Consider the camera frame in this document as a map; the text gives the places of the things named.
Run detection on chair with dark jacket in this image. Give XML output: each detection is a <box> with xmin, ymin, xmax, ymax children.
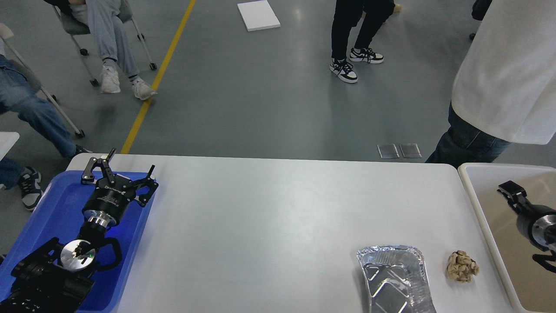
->
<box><xmin>471</xmin><ymin>0</ymin><xmax>492</xmax><ymax>20</ymax></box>

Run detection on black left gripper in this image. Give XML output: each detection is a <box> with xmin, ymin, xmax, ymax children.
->
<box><xmin>81</xmin><ymin>148</ymin><xmax>159</xmax><ymax>227</ymax></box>

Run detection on person in black trousers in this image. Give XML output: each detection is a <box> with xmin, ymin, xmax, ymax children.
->
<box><xmin>329</xmin><ymin>0</ymin><xmax>402</xmax><ymax>84</ymax></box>

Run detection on left floor metal plate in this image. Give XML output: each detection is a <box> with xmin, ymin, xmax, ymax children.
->
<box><xmin>377</xmin><ymin>144</ymin><xmax>400</xmax><ymax>159</ymax></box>

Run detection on seated person blue jeans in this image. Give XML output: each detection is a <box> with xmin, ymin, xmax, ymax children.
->
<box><xmin>0</xmin><ymin>55</ymin><xmax>91</xmax><ymax>212</ymax></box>

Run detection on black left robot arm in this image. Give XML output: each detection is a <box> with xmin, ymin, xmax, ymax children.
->
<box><xmin>1</xmin><ymin>150</ymin><xmax>159</xmax><ymax>313</ymax></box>

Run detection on beige plastic bin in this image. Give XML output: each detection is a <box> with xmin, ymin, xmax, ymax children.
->
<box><xmin>458</xmin><ymin>163</ymin><xmax>556</xmax><ymax>313</ymax></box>

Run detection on seated person light jeans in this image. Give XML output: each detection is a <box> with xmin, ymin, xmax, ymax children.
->
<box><xmin>47</xmin><ymin>0</ymin><xmax>157</xmax><ymax>100</ymax></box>

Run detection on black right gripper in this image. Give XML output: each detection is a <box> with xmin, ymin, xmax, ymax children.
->
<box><xmin>498</xmin><ymin>180</ymin><xmax>555</xmax><ymax>251</ymax></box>

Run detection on grey rolling chair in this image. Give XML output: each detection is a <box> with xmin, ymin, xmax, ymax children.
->
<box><xmin>52</xmin><ymin>0</ymin><xmax>158</xmax><ymax>71</ymax></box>

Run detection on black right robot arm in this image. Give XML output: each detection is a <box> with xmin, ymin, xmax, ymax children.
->
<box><xmin>497</xmin><ymin>180</ymin><xmax>556</xmax><ymax>273</ymax></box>

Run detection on white folding chair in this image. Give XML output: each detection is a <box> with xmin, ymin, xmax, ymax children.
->
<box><xmin>0</xmin><ymin>23</ymin><xmax>85</xmax><ymax>138</ymax></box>

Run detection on white side table corner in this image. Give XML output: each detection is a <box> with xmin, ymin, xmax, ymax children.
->
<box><xmin>0</xmin><ymin>131</ymin><xmax>20</xmax><ymax>159</ymax></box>

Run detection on floor metal plate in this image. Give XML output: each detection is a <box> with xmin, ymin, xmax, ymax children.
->
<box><xmin>399</xmin><ymin>143</ymin><xmax>422</xmax><ymax>158</ymax></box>
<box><xmin>377</xmin><ymin>144</ymin><xmax>400</xmax><ymax>159</ymax></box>

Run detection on person in white shirt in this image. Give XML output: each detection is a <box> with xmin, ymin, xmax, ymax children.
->
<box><xmin>427</xmin><ymin>0</ymin><xmax>556</xmax><ymax>168</ymax></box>

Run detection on blue plastic tray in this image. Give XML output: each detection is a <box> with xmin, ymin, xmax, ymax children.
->
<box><xmin>0</xmin><ymin>170</ymin><xmax>152</xmax><ymax>313</ymax></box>

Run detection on white flat box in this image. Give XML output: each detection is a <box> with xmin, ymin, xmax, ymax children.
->
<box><xmin>237</xmin><ymin>0</ymin><xmax>281</xmax><ymax>32</ymax></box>

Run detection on aluminium foil tray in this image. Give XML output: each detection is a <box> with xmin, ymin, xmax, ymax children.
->
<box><xmin>356</xmin><ymin>244</ymin><xmax>436</xmax><ymax>313</ymax></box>

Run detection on crumpled brown paper ball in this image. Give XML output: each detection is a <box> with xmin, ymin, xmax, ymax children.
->
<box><xmin>446</xmin><ymin>251</ymin><xmax>480</xmax><ymax>283</ymax></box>

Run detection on right floor metal plate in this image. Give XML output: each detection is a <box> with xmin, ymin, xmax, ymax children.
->
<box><xmin>399</xmin><ymin>143</ymin><xmax>422</xmax><ymax>158</ymax></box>

